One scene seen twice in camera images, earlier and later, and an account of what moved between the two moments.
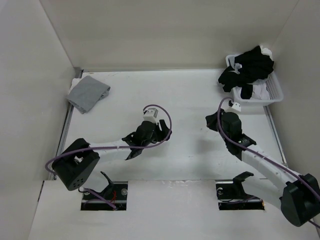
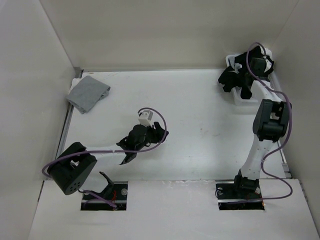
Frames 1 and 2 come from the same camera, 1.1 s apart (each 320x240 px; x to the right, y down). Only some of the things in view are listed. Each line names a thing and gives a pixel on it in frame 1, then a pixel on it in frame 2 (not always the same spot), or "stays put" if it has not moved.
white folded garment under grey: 74,82 stays put
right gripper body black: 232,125 to 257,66
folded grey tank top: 87,93 stays put
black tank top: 253,66 stays put
